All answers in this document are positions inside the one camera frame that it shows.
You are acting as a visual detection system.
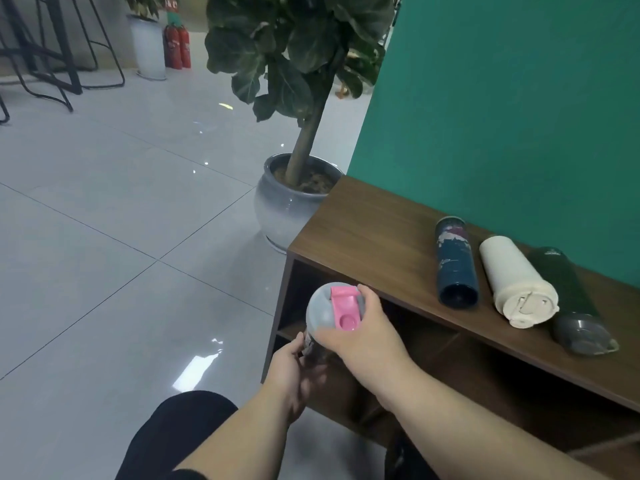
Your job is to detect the cream white thermos bottle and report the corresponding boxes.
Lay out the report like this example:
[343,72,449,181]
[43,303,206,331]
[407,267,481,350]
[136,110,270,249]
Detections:
[479,236,560,329]

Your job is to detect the white tall plant pot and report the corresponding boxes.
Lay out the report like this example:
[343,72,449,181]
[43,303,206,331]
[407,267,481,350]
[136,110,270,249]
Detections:
[128,15,168,81]

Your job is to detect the dark blue patterned bottle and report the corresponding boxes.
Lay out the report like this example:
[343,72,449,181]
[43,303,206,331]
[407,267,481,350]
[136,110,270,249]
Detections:
[434,216,480,310]

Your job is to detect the person's right forearm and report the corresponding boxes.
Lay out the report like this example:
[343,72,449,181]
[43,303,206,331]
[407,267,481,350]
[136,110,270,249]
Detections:
[374,362,611,480]

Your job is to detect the small green potted plant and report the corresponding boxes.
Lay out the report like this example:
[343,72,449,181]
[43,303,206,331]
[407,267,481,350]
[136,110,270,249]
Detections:
[123,0,168,21]

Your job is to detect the large green leafy plant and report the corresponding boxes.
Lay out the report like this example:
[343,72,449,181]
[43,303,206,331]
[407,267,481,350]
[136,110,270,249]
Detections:
[204,0,401,189]

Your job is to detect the dark green grey-lidded bottle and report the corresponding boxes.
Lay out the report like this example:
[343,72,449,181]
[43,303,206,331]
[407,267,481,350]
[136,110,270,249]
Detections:
[526,246,620,357]

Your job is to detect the grey ceramic plant pot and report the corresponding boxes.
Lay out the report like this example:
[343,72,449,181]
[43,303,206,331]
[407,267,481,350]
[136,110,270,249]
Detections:
[253,153,345,255]

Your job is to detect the person's black trouser leg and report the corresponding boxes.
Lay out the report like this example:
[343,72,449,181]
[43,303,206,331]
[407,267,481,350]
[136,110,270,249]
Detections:
[115,390,239,480]

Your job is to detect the person's right hand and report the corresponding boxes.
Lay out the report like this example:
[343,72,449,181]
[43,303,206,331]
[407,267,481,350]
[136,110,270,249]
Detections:
[316,284,417,389]

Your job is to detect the person's left forearm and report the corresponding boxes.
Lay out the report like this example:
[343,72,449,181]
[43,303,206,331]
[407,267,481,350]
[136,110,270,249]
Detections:
[176,390,292,480]

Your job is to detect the brown wooden shelf cabinet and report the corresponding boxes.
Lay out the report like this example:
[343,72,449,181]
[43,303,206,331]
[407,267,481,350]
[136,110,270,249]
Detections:
[260,175,640,480]

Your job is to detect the person's left hand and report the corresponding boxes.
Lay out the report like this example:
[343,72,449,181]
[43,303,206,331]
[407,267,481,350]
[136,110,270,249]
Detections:
[263,332,328,425]

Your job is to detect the black metal stool frame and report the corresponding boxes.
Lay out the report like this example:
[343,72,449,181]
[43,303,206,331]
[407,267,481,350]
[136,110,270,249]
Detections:
[0,0,84,124]
[35,0,126,90]

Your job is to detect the grey pink lidded water bottle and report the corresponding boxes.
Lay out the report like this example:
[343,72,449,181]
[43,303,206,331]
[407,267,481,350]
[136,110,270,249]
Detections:
[299,282,367,368]

